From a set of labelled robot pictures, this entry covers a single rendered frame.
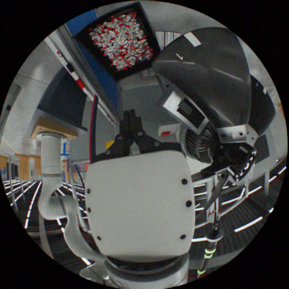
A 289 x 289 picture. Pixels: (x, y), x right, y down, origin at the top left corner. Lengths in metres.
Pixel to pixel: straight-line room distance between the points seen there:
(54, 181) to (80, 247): 0.32
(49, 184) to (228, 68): 0.66
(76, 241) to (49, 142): 0.46
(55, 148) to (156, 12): 1.32
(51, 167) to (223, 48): 0.65
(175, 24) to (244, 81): 1.09
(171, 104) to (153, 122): 0.81
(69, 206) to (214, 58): 0.69
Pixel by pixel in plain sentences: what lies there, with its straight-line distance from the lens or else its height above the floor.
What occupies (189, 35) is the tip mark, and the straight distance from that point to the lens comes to 0.22.
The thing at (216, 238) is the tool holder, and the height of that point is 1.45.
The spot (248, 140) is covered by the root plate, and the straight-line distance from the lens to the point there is 0.39.
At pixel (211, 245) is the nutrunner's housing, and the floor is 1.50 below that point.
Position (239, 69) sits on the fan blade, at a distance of 0.24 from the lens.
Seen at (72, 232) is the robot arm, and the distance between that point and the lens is 0.52.
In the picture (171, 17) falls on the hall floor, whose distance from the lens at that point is 1.24.
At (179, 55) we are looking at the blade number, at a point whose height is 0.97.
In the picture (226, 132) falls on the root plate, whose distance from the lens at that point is 0.29.
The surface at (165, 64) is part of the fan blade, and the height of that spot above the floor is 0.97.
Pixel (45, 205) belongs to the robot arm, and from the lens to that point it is 0.52.
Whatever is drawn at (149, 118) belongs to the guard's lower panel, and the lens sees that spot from 1.08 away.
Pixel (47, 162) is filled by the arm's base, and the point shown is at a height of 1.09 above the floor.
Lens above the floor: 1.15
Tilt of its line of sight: 14 degrees down
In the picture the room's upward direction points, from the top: 171 degrees clockwise
